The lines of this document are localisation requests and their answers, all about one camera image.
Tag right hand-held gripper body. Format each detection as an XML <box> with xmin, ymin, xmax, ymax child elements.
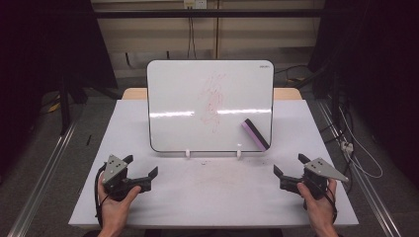
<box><xmin>299</xmin><ymin>157</ymin><xmax>350</xmax><ymax>201</ymax></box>

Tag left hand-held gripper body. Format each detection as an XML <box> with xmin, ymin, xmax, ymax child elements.
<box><xmin>101</xmin><ymin>154</ymin><xmax>143</xmax><ymax>201</ymax></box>

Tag purple and black board eraser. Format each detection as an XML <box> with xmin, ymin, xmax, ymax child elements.
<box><xmin>240</xmin><ymin>118</ymin><xmax>271</xmax><ymax>153</ymax></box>

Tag white dry-erase board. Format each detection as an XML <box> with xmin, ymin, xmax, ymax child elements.
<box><xmin>146</xmin><ymin>59</ymin><xmax>276</xmax><ymax>153</ymax></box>

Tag person's right hand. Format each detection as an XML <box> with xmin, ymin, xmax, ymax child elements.
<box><xmin>295</xmin><ymin>178</ymin><xmax>339</xmax><ymax>230</ymax></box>

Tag person's left hand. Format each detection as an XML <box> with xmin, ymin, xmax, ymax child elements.
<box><xmin>98</xmin><ymin>184</ymin><xmax>142</xmax><ymax>230</ymax></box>

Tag white table cover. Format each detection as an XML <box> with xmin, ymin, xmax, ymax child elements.
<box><xmin>68</xmin><ymin>99</ymin><xmax>360</xmax><ymax>230</ymax></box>

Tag black curtain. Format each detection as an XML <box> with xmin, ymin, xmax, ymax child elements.
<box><xmin>0</xmin><ymin>0</ymin><xmax>119</xmax><ymax>177</ymax></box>
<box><xmin>307</xmin><ymin>0</ymin><xmax>419</xmax><ymax>189</ymax></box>

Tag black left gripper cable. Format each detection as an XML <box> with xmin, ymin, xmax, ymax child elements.
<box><xmin>94</xmin><ymin>163</ymin><xmax>111</xmax><ymax>228</ymax></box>

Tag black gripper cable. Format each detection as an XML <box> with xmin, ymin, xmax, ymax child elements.
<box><xmin>94</xmin><ymin>163</ymin><xmax>111</xmax><ymax>228</ymax></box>
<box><xmin>324</xmin><ymin>187</ymin><xmax>339</xmax><ymax>225</ymax></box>

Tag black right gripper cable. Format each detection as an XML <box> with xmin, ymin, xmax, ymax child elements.
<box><xmin>324</xmin><ymin>187</ymin><xmax>339</xmax><ymax>225</ymax></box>

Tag white floor cable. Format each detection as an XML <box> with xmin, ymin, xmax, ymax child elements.
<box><xmin>338</xmin><ymin>108</ymin><xmax>384</xmax><ymax>181</ymax></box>

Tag metal floor rail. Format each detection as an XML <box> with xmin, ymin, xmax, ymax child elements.
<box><xmin>6</xmin><ymin>115</ymin><xmax>83</xmax><ymax>237</ymax></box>
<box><xmin>315</xmin><ymin>98</ymin><xmax>403</xmax><ymax>237</ymax></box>

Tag black floor cable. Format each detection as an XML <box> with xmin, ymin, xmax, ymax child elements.
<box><xmin>274</xmin><ymin>64</ymin><xmax>311</xmax><ymax>84</ymax></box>

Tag black hanging cables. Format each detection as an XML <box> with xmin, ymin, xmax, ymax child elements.
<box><xmin>186</xmin><ymin>16</ymin><xmax>198</xmax><ymax>60</ymax></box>

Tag black horizontal frame bar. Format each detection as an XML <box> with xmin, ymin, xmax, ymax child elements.
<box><xmin>92</xmin><ymin>9</ymin><xmax>327</xmax><ymax>20</ymax></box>

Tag white wall socket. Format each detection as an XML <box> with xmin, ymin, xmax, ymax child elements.
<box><xmin>183</xmin><ymin>0</ymin><xmax>208</xmax><ymax>10</ymax></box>

